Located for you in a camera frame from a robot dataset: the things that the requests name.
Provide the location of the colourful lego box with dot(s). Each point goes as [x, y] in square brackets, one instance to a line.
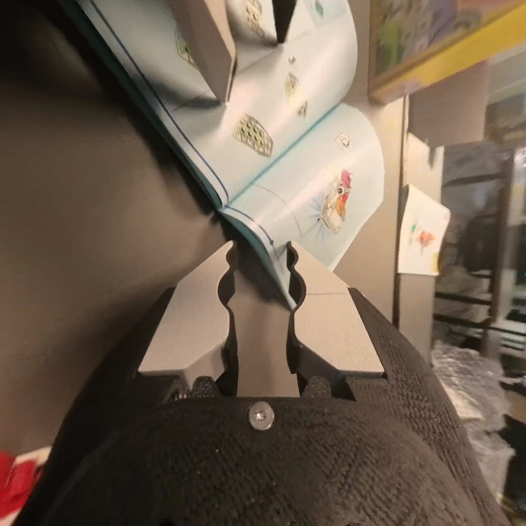
[431, 41]

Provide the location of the black metal shelf rack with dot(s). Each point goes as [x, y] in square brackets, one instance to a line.
[497, 263]

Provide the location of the light blue instruction booklet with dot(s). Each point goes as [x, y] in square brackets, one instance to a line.
[287, 164]

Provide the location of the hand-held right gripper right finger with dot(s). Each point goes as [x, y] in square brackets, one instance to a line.
[337, 333]

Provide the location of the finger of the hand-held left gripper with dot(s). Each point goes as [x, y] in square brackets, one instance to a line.
[209, 41]
[284, 18]

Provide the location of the clear plastic bags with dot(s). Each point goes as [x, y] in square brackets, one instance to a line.
[464, 390]

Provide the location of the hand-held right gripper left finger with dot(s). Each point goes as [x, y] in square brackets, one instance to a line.
[185, 328]

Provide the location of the booklet with orange picture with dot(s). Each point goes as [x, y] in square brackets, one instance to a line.
[423, 234]

